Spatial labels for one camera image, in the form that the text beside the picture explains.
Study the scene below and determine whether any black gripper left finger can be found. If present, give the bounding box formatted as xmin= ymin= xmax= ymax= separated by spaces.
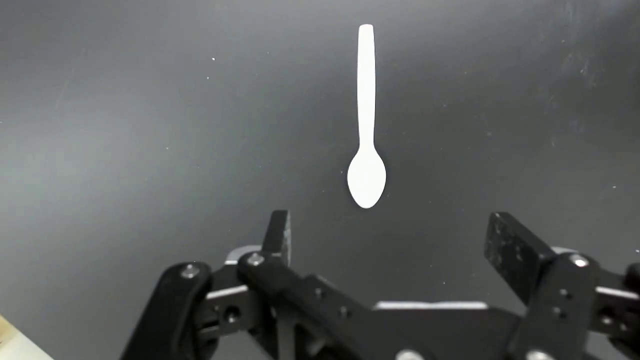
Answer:
xmin=261 ymin=211 xmax=292 ymax=267

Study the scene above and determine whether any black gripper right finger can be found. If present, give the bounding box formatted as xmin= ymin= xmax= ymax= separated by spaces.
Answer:
xmin=483 ymin=212 xmax=555 ymax=303

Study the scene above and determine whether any white plastic spoon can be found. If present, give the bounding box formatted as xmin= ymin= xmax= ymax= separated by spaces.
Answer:
xmin=345 ymin=25 xmax=385 ymax=211

